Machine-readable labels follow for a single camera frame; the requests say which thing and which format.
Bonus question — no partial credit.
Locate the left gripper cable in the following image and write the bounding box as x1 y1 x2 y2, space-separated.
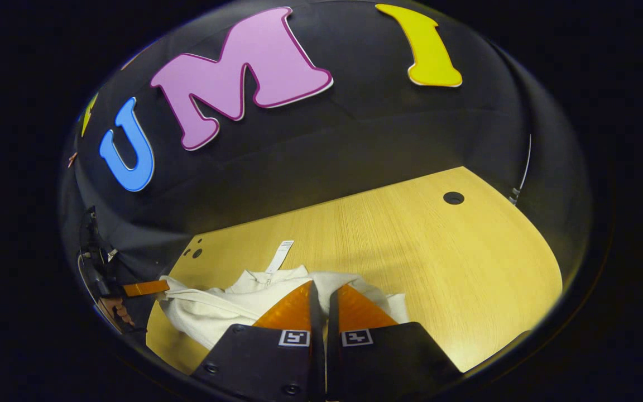
77 252 111 316

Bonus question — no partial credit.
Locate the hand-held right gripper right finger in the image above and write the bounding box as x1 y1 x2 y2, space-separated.
327 283 463 402

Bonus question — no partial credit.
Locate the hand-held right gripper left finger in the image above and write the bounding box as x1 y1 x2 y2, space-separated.
190 280 323 402

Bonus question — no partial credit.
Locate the white cord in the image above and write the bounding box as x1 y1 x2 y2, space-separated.
514 133 532 193

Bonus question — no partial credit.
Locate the cream zip-neck sweatshirt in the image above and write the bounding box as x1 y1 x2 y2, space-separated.
157 240 410 351

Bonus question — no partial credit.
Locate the black backdrop cloth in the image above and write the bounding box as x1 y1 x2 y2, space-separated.
59 0 593 296

